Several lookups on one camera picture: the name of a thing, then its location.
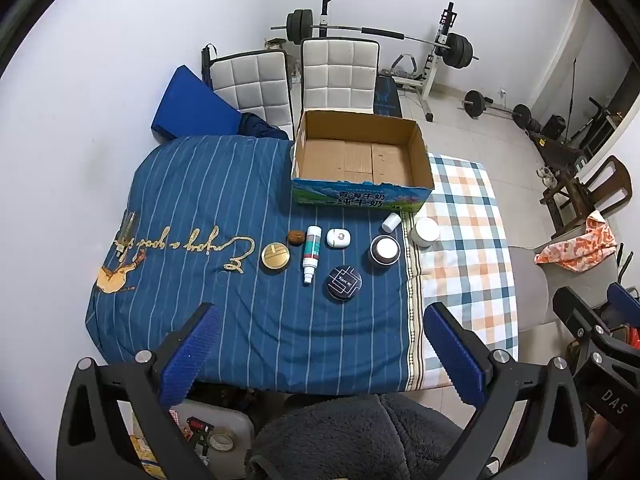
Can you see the black jar with silver lid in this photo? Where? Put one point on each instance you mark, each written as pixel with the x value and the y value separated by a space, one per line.
pixel 384 251

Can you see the long barbell with black plates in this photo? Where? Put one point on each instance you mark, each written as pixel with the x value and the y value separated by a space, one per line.
pixel 380 34

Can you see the gold round compact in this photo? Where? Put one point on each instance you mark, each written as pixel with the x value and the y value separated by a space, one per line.
pixel 276 256

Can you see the black round compact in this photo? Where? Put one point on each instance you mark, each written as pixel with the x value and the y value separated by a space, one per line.
pixel 343 284

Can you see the small white rounded case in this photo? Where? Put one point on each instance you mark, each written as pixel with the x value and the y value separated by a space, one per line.
pixel 338 238

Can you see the white jar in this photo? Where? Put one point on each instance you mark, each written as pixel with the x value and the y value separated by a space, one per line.
pixel 425 232

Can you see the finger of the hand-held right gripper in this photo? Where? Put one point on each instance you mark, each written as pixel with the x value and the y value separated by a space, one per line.
pixel 625 300
pixel 580 317

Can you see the barbell rack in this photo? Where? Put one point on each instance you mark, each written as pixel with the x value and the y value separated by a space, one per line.
pixel 434 67

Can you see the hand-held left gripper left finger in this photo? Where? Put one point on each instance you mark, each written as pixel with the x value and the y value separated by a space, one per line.
pixel 192 355

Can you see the white shoes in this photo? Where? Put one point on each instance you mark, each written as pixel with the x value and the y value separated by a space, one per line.
pixel 547 176

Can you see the plaid bed sheet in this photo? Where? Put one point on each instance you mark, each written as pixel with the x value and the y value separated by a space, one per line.
pixel 465 270

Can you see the grey upholstered seat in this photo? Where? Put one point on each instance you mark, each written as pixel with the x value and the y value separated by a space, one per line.
pixel 540 290

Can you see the cardboard box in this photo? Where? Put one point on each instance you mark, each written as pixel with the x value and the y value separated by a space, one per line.
pixel 350 160

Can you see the blue cushion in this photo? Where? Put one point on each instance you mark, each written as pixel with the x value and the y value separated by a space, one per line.
pixel 185 105

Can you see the dark navy cloth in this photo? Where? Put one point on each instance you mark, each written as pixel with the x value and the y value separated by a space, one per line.
pixel 260 127

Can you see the white padded chair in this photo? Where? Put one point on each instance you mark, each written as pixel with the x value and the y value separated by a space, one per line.
pixel 250 85
pixel 337 75

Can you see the short barbell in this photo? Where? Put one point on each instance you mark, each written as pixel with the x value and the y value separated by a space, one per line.
pixel 472 102

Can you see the orange floral cloth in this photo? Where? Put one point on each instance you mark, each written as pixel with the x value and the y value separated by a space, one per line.
pixel 580 250

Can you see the small white bottle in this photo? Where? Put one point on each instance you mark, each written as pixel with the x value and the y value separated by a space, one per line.
pixel 391 222

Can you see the blue striped blanket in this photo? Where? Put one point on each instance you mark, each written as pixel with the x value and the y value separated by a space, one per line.
pixel 200 185

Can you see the wooden chair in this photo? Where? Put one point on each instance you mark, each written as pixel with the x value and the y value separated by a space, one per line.
pixel 612 185

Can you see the white spray bottle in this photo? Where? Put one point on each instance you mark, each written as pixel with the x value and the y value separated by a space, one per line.
pixel 311 252

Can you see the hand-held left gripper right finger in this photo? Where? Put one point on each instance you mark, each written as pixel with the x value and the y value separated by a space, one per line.
pixel 457 355

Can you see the grey fleece garment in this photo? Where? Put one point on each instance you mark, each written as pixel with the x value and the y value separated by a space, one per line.
pixel 350 440

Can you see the tape roll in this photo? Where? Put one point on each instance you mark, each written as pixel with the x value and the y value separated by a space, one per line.
pixel 221 441

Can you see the brown walnut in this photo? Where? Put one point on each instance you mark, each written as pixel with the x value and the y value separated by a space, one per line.
pixel 295 238

